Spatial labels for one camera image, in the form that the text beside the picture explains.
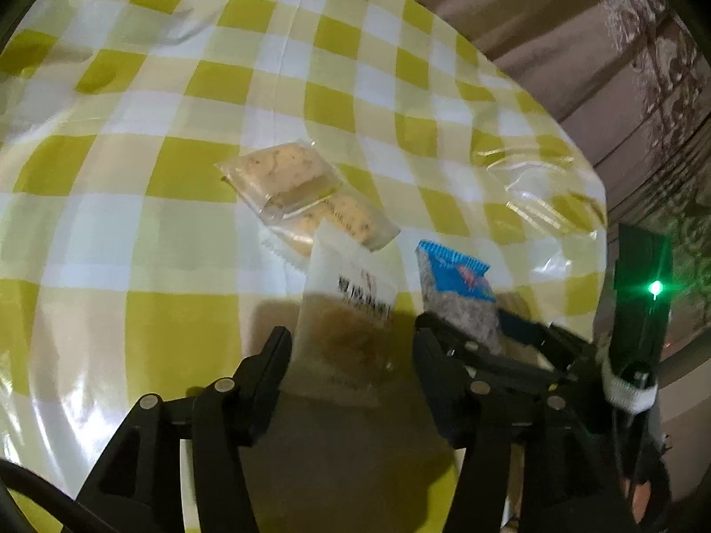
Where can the white biscuit packet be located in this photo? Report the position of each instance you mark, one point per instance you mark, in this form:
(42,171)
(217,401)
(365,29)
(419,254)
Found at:
(339,333)

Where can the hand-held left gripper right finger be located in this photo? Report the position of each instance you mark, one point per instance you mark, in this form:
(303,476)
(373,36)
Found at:
(444,388)

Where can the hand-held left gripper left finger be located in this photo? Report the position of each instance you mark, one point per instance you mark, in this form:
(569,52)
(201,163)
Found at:
(266,377)

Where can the beige curtain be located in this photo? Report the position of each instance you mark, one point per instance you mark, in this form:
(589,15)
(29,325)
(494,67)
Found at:
(555,39)

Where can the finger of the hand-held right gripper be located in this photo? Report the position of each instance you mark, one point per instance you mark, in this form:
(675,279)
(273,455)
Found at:
(522,326)
(516,365)

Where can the small blue-edged nut packet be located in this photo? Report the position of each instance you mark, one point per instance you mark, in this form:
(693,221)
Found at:
(455,300)

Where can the yellow checkered tablecloth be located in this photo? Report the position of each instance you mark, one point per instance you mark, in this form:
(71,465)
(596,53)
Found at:
(166,94)

